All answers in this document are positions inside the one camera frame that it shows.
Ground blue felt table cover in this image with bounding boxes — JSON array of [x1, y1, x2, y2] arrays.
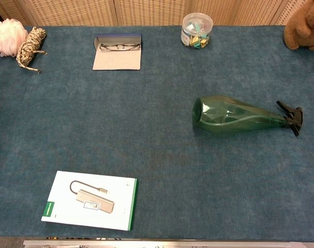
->
[[0, 25, 314, 243]]

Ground coiled camouflage rope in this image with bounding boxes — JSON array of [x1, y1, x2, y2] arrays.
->
[[15, 26, 48, 74]]

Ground aluminium profile rail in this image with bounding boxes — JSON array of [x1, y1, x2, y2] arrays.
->
[[23, 239, 314, 248]]

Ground white USB hub box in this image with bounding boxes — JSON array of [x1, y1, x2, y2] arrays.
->
[[41, 170, 139, 231]]

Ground brown plush toy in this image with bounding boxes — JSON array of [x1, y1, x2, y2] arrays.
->
[[284, 0, 314, 51]]

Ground pink bath loofah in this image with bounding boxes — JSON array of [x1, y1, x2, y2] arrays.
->
[[0, 18, 29, 57]]

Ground clear jar of binder clips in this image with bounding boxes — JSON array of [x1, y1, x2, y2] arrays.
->
[[181, 13, 214, 49]]

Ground thin-framed eyeglasses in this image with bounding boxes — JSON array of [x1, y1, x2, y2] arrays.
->
[[99, 42, 141, 52]]

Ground open blue glasses case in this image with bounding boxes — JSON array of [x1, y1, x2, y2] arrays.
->
[[92, 33, 143, 71]]

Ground beige woven folding screen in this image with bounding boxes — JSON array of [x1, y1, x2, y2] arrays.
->
[[0, 0, 314, 26]]

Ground green spray bottle black trigger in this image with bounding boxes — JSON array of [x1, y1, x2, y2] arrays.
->
[[192, 95, 304, 137]]

